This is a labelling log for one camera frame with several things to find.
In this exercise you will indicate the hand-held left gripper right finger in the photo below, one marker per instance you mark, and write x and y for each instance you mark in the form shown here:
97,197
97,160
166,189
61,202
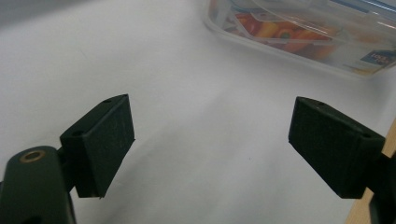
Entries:
330,146

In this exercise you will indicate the clear plastic storage box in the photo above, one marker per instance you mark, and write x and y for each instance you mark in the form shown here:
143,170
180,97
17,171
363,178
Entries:
311,46

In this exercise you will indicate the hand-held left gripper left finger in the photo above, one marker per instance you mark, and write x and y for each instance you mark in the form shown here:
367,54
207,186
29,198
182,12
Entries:
99,146

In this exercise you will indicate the orange and red toy vegetables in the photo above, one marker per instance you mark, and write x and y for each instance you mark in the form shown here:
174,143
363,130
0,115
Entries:
289,34

